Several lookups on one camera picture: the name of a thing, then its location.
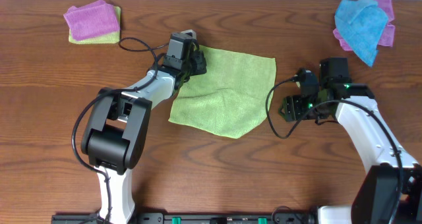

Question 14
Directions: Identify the crumpled blue cloth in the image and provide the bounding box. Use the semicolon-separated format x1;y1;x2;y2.
334;0;388;67

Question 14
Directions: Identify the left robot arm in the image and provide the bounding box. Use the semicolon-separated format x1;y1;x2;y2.
74;48;206;223

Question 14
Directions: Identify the right black cable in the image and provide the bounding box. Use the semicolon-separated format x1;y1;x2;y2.
264;76;405;224

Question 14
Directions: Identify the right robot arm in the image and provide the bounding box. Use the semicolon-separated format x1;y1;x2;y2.
279;57;421;223

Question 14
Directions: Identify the black cable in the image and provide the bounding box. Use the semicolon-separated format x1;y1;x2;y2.
264;76;405;224
71;36;171;224

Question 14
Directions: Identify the folded green cloth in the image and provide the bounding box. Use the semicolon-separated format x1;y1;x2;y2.
69;7;121;44

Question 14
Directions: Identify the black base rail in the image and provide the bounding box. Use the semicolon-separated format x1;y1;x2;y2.
51;211;319;224

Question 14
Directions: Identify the crumpled pink cloth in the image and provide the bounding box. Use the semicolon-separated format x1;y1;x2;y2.
333;0;396;51

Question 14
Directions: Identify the light green cloth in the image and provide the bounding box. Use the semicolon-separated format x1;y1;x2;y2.
169;45;276;139

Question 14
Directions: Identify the left black cable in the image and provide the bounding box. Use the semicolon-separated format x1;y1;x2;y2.
71;36;171;224

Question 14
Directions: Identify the folded pink cloth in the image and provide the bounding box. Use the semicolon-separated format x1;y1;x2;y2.
63;0;120;42

